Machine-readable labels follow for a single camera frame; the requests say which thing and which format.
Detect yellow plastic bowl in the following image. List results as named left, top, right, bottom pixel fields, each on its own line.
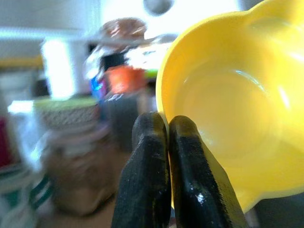
left=155, top=0, right=304, bottom=213

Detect clear jar orange lid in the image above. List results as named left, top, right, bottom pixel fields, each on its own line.
left=102, top=65, right=148, bottom=152

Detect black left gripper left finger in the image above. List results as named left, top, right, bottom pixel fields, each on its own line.
left=111, top=111, right=172, bottom=228

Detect green and white mug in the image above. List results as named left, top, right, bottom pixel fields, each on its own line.
left=0, top=163, right=53, bottom=228

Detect white water filter cartridge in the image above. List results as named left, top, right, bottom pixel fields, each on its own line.
left=41, top=39, right=74, bottom=99

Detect patterned container green lid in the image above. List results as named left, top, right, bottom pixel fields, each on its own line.
left=34, top=97, right=99, bottom=130

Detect clear white plastic container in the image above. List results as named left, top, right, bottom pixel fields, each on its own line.
left=7, top=99, right=48, bottom=171

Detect jar of brown powder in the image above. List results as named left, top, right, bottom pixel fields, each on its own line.
left=45, top=128, right=124, bottom=217

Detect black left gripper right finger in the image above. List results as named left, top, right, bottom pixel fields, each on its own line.
left=168, top=115, right=249, bottom=228

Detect dark red plastic container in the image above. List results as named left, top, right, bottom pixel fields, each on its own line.
left=0, top=116, right=12, bottom=167

